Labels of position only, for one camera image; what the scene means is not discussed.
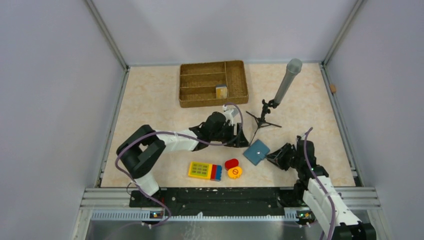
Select yellow round toy block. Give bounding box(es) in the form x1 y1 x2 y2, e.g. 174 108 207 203
227 166 243 179

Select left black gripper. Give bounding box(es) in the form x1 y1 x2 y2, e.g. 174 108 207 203
210 122 250 148

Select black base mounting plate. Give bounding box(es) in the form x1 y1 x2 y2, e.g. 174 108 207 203
129 187 310 217

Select woven wicker tray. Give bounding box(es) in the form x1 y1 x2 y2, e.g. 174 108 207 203
178 60 249 108

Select blue leather card holder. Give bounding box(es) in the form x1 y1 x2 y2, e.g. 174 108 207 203
243 139 270 166

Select black tripod mic stand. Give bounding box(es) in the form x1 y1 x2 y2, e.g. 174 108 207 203
246 99 282 145

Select small brown wall object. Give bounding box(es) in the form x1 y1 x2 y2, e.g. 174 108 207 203
329 84 337 94

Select blue toy block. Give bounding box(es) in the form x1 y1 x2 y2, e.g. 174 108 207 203
214 165 222 182

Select gold credit card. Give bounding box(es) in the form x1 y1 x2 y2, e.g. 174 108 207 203
215 84 228 99

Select yellow window toy block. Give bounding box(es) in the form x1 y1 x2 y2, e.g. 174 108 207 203
187 161 213 180

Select red rounded toy block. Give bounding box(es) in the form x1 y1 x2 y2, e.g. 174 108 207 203
224 158 239 171

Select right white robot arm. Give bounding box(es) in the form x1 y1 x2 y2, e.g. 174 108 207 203
266 138 377 240

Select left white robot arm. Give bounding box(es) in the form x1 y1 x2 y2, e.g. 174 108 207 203
116 108 249 207

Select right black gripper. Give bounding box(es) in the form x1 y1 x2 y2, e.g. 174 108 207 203
265 143 302 172

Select grey microphone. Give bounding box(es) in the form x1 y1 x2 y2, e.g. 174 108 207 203
273 58 303 106

